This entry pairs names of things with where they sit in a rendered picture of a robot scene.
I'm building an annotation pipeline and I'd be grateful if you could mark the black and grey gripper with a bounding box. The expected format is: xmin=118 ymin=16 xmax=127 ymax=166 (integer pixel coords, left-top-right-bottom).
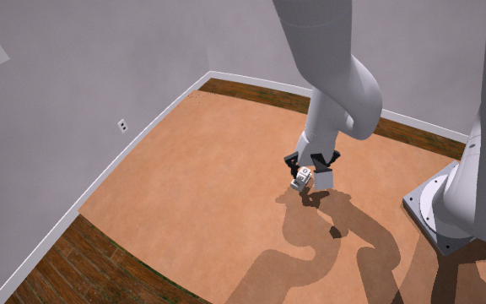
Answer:
xmin=284 ymin=131 xmax=340 ymax=179

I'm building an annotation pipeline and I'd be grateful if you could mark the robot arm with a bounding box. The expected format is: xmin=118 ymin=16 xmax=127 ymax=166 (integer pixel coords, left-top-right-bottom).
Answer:
xmin=273 ymin=0 xmax=486 ymax=242

